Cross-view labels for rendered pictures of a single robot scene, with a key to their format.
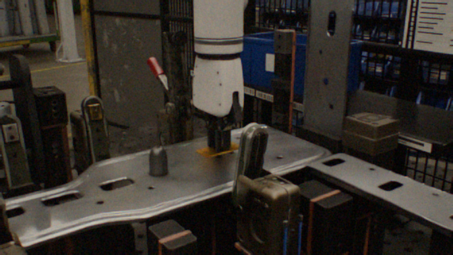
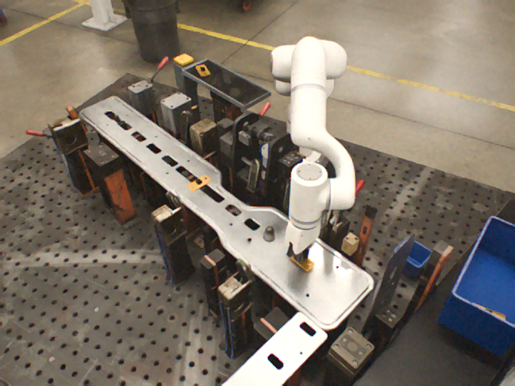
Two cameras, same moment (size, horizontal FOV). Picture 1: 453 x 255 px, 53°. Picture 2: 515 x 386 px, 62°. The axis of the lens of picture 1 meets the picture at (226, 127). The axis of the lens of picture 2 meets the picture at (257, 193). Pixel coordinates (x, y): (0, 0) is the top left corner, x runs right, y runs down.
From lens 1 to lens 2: 1.15 m
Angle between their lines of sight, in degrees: 71
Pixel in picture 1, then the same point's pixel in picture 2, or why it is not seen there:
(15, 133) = (254, 170)
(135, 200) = (235, 236)
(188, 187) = (252, 254)
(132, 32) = not seen: outside the picture
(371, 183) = (276, 349)
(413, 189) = (271, 374)
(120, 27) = not seen: outside the picture
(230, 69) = (290, 230)
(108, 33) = not seen: outside the picture
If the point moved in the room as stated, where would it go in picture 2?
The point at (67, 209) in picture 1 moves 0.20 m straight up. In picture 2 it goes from (223, 215) to (218, 168)
